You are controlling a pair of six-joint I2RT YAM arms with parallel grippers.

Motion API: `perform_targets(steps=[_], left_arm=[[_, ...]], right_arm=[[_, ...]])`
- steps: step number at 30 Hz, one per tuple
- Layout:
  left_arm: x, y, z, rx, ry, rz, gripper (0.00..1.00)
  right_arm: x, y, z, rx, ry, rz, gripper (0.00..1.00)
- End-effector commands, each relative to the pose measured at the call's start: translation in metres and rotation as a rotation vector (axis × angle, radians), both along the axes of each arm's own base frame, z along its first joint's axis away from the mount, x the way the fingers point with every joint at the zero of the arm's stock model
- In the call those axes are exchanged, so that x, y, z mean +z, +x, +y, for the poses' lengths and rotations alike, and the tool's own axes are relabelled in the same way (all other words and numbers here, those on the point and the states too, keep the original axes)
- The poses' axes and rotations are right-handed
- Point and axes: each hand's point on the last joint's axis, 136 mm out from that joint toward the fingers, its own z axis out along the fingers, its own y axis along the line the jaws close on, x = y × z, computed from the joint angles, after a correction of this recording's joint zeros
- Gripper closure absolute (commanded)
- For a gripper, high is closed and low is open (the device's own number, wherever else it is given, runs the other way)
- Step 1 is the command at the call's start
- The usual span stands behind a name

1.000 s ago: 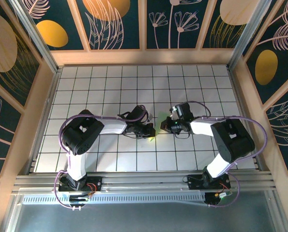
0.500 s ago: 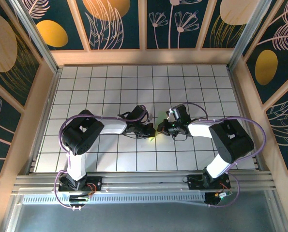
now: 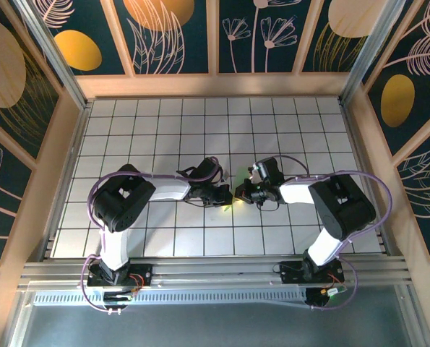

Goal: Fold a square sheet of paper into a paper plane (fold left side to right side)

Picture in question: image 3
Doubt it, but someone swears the aluminium frame post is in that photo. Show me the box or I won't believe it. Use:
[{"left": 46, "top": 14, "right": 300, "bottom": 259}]
[
  {"left": 13, "top": 0, "right": 93, "bottom": 109},
  {"left": 338, "top": 0, "right": 416, "bottom": 106}
]

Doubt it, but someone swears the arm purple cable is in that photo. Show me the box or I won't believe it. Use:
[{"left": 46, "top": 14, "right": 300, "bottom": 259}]
[
  {"left": 259, "top": 155, "right": 394, "bottom": 312},
  {"left": 80, "top": 155, "right": 225, "bottom": 314}
]

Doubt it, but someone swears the aluminium side rail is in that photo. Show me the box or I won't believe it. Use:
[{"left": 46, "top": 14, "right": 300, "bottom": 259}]
[
  {"left": 26, "top": 100, "right": 93, "bottom": 263},
  {"left": 339, "top": 97, "right": 396, "bottom": 257}
]

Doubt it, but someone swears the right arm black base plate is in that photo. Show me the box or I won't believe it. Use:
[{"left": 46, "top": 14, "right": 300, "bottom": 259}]
[{"left": 279, "top": 260, "right": 345, "bottom": 286}]

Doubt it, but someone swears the round black electronics mount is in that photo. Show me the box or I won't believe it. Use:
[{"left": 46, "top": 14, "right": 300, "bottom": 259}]
[{"left": 304, "top": 287, "right": 348, "bottom": 310}]

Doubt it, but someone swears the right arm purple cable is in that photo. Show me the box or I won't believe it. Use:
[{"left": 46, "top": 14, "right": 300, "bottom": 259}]
[{"left": 259, "top": 155, "right": 394, "bottom": 312}]

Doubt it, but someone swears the long aluminium mounting rail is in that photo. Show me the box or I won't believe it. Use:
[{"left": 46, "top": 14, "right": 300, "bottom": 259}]
[{"left": 17, "top": 255, "right": 413, "bottom": 291}]

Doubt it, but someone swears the white slotted cable duct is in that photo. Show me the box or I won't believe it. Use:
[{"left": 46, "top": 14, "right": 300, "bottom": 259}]
[{"left": 32, "top": 290, "right": 309, "bottom": 307}]

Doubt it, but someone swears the black electronics board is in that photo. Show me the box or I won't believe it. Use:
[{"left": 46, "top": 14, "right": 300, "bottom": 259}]
[{"left": 102, "top": 291, "right": 134, "bottom": 304}]

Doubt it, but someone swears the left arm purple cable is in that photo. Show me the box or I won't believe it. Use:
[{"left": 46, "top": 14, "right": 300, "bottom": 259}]
[{"left": 80, "top": 155, "right": 225, "bottom": 314}]

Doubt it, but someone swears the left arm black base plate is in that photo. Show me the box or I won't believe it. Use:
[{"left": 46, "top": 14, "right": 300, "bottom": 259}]
[{"left": 87, "top": 262, "right": 153, "bottom": 289}]

